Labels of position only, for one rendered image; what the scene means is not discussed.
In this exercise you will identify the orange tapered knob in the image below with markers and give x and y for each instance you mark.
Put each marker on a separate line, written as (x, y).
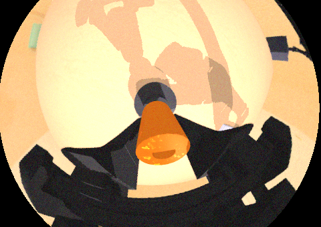
(161, 140)

